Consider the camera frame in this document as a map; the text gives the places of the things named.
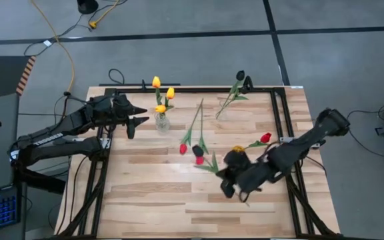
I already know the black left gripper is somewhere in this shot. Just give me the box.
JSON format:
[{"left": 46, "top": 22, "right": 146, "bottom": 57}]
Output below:
[{"left": 110, "top": 94, "right": 150, "bottom": 140}]

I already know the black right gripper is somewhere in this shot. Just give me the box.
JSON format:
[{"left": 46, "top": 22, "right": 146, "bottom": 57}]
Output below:
[{"left": 215, "top": 150, "right": 273, "bottom": 200}]

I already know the yellow artificial tulip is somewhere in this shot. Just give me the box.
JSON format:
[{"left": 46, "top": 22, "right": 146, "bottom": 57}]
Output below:
[
  {"left": 151, "top": 75, "right": 165, "bottom": 116},
  {"left": 163, "top": 87, "right": 176, "bottom": 114},
  {"left": 154, "top": 104, "right": 175, "bottom": 116}
]

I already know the black artificial tulip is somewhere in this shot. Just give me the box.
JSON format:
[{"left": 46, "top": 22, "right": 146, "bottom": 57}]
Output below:
[
  {"left": 191, "top": 144, "right": 221, "bottom": 175},
  {"left": 215, "top": 69, "right": 249, "bottom": 120}
]

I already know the clear ribbed glass vase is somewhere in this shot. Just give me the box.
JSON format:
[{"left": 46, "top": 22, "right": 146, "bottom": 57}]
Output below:
[{"left": 154, "top": 112, "right": 171, "bottom": 133}]

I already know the clear slim glass vase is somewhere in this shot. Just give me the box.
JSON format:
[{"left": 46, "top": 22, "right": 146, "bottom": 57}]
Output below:
[{"left": 215, "top": 106, "right": 229, "bottom": 121}]

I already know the thin black floor bar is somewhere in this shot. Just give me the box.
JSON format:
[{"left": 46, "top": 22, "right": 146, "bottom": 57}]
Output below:
[{"left": 98, "top": 83, "right": 181, "bottom": 87}]

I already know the black round stand base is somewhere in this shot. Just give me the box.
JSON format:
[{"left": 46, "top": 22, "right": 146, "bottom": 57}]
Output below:
[{"left": 76, "top": 0, "right": 99, "bottom": 15}]

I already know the hazard-striped black floor mat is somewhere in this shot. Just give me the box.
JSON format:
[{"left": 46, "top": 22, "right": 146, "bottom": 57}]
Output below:
[{"left": 0, "top": 55, "right": 37, "bottom": 102}]

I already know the black looped cable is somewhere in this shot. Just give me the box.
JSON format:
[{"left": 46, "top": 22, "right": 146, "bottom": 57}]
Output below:
[{"left": 107, "top": 67, "right": 126, "bottom": 86}]

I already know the black aluminium table frame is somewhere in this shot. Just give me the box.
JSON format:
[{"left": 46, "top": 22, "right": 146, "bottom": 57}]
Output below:
[{"left": 55, "top": 87, "right": 340, "bottom": 240}]

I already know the yellow power cable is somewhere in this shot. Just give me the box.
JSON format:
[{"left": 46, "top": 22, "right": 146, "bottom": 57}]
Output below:
[{"left": 29, "top": 0, "right": 77, "bottom": 95}]

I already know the yellow plug cable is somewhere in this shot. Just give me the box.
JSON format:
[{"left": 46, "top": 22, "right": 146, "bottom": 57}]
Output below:
[{"left": 88, "top": 0, "right": 122, "bottom": 29}]

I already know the black floor cable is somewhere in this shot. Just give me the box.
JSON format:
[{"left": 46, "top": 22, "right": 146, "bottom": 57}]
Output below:
[
  {"left": 23, "top": 12, "right": 91, "bottom": 58},
  {"left": 346, "top": 109, "right": 384, "bottom": 159}
]

